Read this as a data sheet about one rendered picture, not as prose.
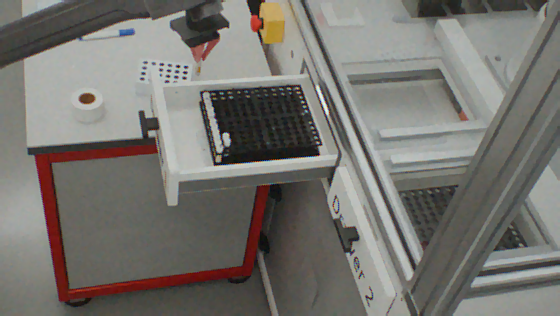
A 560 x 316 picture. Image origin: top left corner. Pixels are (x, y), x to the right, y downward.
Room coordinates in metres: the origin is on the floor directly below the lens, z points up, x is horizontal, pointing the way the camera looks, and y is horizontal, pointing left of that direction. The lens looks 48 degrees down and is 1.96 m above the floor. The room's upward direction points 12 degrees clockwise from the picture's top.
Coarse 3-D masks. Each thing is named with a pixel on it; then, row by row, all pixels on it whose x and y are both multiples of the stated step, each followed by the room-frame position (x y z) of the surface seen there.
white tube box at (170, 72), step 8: (144, 64) 1.25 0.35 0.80; (152, 64) 1.27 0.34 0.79; (160, 64) 1.27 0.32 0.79; (168, 64) 1.27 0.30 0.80; (176, 64) 1.28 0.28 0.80; (184, 64) 1.28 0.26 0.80; (192, 64) 1.29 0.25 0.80; (144, 72) 1.23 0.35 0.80; (160, 72) 1.24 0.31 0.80; (168, 72) 1.25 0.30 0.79; (176, 72) 1.26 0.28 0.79; (184, 72) 1.26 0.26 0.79; (136, 80) 1.19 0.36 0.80; (144, 80) 1.20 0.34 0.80; (168, 80) 1.22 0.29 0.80; (176, 80) 1.22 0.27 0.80; (184, 80) 1.23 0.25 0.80; (136, 88) 1.19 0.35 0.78; (144, 88) 1.19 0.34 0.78
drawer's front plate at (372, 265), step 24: (336, 168) 0.94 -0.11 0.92; (336, 192) 0.92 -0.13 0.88; (336, 216) 0.89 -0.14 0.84; (360, 216) 0.83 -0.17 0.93; (360, 240) 0.80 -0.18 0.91; (360, 264) 0.77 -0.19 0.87; (384, 264) 0.74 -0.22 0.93; (360, 288) 0.75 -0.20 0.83; (384, 288) 0.69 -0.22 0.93; (384, 312) 0.68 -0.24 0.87
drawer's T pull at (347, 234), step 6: (336, 222) 0.82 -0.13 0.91; (336, 228) 0.81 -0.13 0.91; (342, 228) 0.81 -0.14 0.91; (348, 228) 0.81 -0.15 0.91; (354, 228) 0.82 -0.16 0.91; (342, 234) 0.80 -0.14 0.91; (348, 234) 0.80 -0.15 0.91; (354, 234) 0.80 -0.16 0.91; (342, 240) 0.78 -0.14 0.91; (348, 240) 0.79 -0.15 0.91; (354, 240) 0.79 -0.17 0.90; (342, 246) 0.78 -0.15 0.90; (348, 246) 0.77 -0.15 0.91; (348, 252) 0.76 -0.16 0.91
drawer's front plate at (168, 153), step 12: (156, 72) 1.10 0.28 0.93; (156, 84) 1.06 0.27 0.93; (156, 96) 1.03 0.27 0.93; (156, 108) 1.01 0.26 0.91; (168, 120) 0.97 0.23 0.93; (156, 132) 1.01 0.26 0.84; (168, 132) 0.94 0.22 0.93; (168, 144) 0.91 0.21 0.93; (168, 156) 0.88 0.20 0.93; (168, 168) 0.86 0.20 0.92; (168, 180) 0.85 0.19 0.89; (168, 192) 0.85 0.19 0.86; (168, 204) 0.85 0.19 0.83
